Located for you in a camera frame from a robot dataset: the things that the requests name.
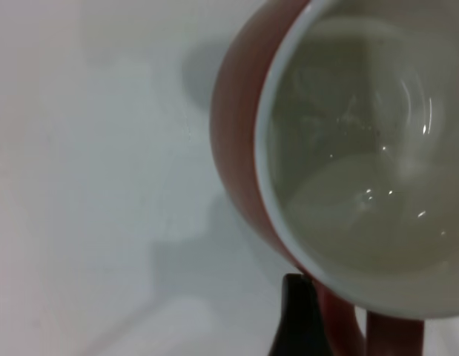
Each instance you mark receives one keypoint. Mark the red ceramic mug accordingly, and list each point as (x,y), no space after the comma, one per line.
(236,148)

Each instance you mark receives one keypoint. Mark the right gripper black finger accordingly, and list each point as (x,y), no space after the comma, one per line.
(299,319)

